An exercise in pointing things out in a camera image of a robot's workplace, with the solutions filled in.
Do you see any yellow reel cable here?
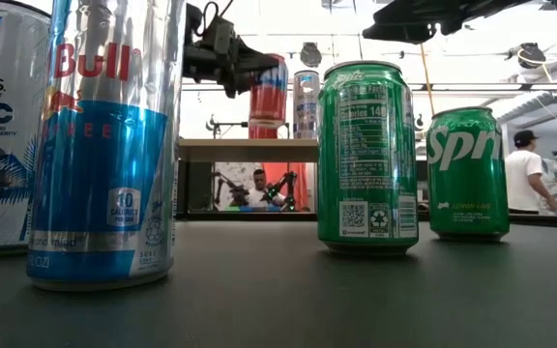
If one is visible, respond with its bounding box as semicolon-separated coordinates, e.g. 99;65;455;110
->
517;50;557;127

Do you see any black round hanging reel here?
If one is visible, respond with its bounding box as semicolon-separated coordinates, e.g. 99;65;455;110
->
504;42;548;70

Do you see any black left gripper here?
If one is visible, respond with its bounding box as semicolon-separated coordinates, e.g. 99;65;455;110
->
184;33;281;100

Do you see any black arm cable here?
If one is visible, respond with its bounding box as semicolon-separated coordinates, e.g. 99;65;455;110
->
199;0;236;30

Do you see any grey round hanging reel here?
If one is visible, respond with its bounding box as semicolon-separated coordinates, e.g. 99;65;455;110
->
299;42;324;69

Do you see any blue silver Red Bull can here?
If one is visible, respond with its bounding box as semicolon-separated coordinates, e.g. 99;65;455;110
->
25;0;187;292

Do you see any yellow hanging cable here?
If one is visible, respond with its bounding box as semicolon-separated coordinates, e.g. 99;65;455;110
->
418;43;437;117

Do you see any person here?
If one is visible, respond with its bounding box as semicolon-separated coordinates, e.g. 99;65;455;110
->
247;167;289;210
504;129;557;216

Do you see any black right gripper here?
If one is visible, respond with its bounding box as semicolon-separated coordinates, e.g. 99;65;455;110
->
363;0;534;44

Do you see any white patterned panel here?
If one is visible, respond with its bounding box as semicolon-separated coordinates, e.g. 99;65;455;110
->
213;161;263;209

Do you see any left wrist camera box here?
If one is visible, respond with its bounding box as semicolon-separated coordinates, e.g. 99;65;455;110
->
212;16;237;57

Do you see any green Sprite can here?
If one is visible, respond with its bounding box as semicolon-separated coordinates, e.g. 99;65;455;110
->
425;105;512;242
316;60;421;256

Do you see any small wooden shelf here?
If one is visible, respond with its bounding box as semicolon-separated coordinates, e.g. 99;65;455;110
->
176;137;320;217

